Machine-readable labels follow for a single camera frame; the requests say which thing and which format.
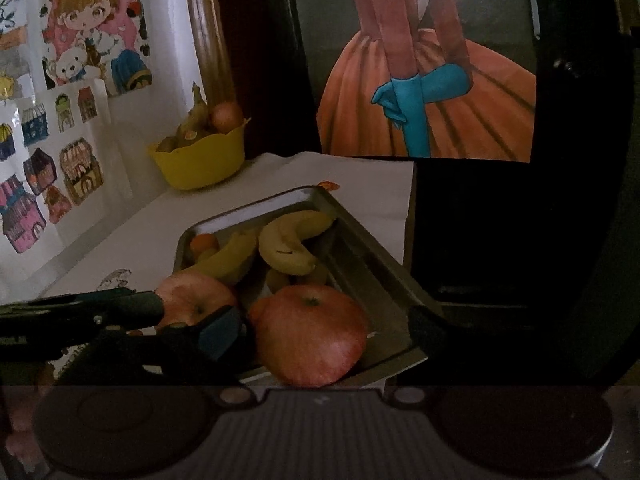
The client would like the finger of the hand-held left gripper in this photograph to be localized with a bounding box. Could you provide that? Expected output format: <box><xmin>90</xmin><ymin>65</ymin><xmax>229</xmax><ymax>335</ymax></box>
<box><xmin>0</xmin><ymin>290</ymin><xmax>167</xmax><ymax>336</ymax></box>
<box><xmin>0</xmin><ymin>327</ymin><xmax>108</xmax><ymax>362</ymax></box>

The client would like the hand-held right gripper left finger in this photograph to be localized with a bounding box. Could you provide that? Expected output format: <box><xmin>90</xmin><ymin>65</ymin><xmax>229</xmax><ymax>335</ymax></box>
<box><xmin>50</xmin><ymin>305</ymin><xmax>258</xmax><ymax>408</ymax></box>

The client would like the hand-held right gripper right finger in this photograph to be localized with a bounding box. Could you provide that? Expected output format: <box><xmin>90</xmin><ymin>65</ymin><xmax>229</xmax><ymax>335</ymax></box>
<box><xmin>389</xmin><ymin>305</ymin><xmax>601</xmax><ymax>408</ymax></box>

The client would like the pinkish red apple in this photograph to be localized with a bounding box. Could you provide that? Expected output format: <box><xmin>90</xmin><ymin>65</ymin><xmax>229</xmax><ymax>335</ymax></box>
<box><xmin>154</xmin><ymin>272</ymin><xmax>238</xmax><ymax>333</ymax></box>

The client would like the small greenish banana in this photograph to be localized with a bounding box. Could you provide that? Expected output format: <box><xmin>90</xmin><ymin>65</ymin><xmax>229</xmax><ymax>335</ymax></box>
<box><xmin>187</xmin><ymin>227</ymin><xmax>261</xmax><ymax>286</ymax></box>

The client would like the small brown fruit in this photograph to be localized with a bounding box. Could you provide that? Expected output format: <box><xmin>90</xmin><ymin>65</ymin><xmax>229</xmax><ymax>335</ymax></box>
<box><xmin>265</xmin><ymin>267</ymin><xmax>293</xmax><ymax>293</ymax></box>
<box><xmin>305</xmin><ymin>262</ymin><xmax>331</xmax><ymax>286</ymax></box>

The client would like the red yellow apple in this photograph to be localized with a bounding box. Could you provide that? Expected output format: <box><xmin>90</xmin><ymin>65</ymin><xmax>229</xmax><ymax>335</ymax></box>
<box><xmin>248</xmin><ymin>284</ymin><xmax>370</xmax><ymax>388</ymax></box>

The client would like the orange tangerine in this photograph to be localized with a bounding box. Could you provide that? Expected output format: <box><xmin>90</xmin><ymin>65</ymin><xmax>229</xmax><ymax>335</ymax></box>
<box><xmin>190</xmin><ymin>232</ymin><xmax>221</xmax><ymax>261</ymax></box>

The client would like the metal tray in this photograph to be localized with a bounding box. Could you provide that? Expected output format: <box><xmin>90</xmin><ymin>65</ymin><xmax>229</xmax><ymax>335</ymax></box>
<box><xmin>172</xmin><ymin>185</ymin><xmax>446</xmax><ymax>388</ymax></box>

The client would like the yellow banana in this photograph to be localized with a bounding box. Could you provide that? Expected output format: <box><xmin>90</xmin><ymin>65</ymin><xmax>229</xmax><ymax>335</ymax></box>
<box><xmin>257</xmin><ymin>210</ymin><xmax>337</xmax><ymax>277</ymax></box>

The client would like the houses drawing sheet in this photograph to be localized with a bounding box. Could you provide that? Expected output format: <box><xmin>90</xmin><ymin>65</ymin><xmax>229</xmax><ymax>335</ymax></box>
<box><xmin>0</xmin><ymin>75</ymin><xmax>108</xmax><ymax>281</ymax></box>

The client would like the yellow plastic bowl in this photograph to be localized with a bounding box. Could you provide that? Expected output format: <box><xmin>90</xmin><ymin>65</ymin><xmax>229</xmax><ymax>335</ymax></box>
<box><xmin>147</xmin><ymin>119</ymin><xmax>251</xmax><ymax>191</ymax></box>

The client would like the brown fruit with sticker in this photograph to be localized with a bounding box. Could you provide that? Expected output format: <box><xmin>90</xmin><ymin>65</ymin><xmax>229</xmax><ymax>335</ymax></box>
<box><xmin>175</xmin><ymin>130</ymin><xmax>211</xmax><ymax>149</ymax></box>

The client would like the long spotted banana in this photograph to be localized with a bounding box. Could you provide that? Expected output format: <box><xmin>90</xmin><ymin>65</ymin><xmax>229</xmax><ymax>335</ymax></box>
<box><xmin>175</xmin><ymin>82</ymin><xmax>211</xmax><ymax>143</ymax></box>

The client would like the small red apple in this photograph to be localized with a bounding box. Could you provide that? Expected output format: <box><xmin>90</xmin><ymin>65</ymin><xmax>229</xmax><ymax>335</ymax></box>
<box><xmin>209</xmin><ymin>101</ymin><xmax>244</xmax><ymax>135</ymax></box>

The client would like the child and bear drawing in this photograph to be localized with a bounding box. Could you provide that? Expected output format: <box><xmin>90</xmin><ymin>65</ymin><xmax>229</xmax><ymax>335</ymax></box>
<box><xmin>40</xmin><ymin>0</ymin><xmax>153</xmax><ymax>99</ymax></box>

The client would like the girl wall poster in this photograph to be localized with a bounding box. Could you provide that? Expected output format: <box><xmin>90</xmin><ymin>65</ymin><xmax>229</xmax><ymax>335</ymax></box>
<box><xmin>316</xmin><ymin>0</ymin><xmax>538</xmax><ymax>163</ymax></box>

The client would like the wooden frame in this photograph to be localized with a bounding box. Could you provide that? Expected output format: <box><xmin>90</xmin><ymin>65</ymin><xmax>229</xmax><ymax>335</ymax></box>
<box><xmin>182</xmin><ymin>0</ymin><xmax>236</xmax><ymax>126</ymax></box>

